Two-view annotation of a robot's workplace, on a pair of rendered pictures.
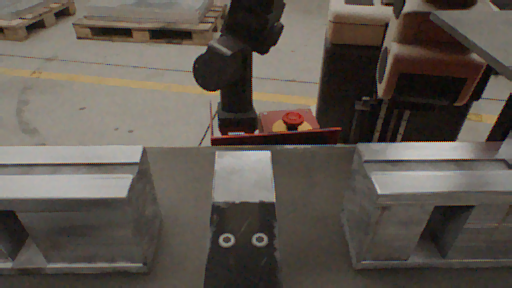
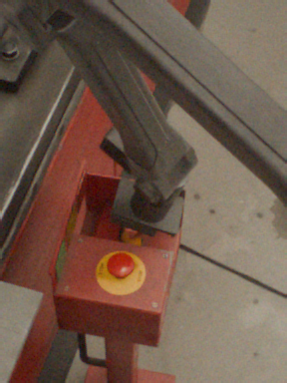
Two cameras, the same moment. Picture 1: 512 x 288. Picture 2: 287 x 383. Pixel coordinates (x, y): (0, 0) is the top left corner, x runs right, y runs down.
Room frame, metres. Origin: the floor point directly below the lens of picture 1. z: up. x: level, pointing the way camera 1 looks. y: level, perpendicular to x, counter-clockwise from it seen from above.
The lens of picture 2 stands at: (0.70, -0.62, 1.80)
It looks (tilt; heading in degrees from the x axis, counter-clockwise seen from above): 57 degrees down; 105
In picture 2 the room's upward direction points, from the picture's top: 3 degrees clockwise
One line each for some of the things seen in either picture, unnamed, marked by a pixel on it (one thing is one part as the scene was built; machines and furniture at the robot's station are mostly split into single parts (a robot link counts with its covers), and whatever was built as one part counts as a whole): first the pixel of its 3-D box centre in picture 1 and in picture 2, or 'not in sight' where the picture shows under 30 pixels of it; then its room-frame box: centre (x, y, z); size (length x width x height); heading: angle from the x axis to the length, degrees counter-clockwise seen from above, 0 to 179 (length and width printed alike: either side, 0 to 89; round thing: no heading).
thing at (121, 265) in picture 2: (292, 124); (121, 268); (0.51, -0.08, 0.79); 0.04 x 0.04 x 0.04
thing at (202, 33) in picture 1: (156, 19); not in sight; (3.29, 0.88, 0.07); 1.20 x 0.81 x 0.14; 82
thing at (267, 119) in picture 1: (266, 147); (121, 254); (0.50, -0.03, 0.75); 0.20 x 0.16 x 0.18; 97
